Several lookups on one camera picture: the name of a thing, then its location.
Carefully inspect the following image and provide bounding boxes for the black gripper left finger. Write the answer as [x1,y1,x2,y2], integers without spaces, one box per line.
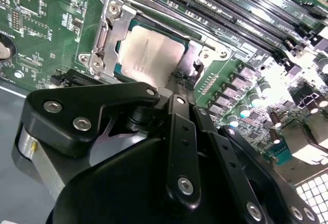
[22,71,203,211]

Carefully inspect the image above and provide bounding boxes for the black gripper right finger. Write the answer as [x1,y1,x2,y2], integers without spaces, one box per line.
[183,74,321,224]

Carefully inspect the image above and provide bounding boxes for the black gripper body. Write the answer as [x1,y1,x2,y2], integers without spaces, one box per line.
[11,98,293,224]

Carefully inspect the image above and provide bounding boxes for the metal socket cover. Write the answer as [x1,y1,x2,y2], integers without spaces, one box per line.
[101,0,206,81]

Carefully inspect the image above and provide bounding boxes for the silver CPU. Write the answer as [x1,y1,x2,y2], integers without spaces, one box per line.
[114,18,192,89]

